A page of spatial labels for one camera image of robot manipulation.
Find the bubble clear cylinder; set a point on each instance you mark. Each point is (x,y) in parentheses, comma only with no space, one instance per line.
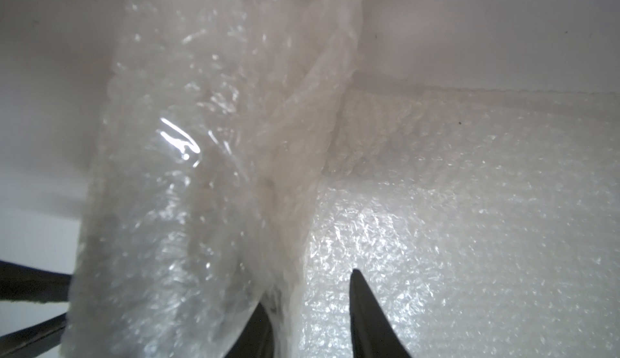
(204,185)

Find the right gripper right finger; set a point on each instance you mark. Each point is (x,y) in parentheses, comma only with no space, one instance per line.
(371,333)

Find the clear bubble wrap sheet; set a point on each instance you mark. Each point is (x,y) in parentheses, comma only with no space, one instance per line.
(486,224)

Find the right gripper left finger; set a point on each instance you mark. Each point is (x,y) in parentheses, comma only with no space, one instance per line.
(256,339)

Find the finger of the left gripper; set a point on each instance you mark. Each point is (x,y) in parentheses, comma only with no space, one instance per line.
(20,283)

